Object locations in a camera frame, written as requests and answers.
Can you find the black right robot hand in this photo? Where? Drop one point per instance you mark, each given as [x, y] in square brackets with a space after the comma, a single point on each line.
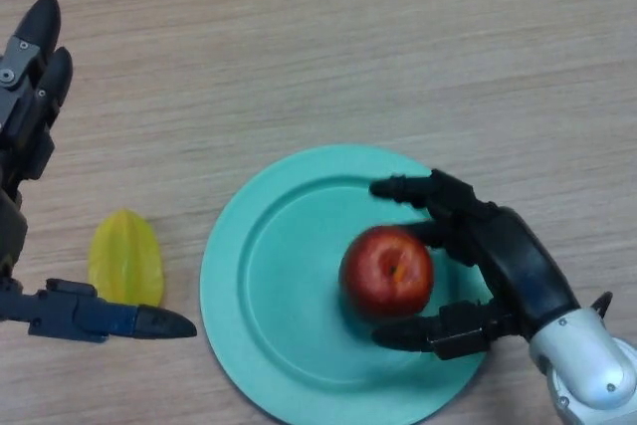
[507, 251]

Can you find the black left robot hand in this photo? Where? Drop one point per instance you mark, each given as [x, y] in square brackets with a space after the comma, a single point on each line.
[25, 111]

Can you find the yellow starfruit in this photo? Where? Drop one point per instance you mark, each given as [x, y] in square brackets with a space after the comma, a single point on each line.
[124, 256]

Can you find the red apple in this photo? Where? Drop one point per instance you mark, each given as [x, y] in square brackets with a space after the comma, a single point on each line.
[388, 271]

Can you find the green round plate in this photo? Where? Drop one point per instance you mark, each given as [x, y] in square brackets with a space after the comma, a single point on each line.
[288, 295]

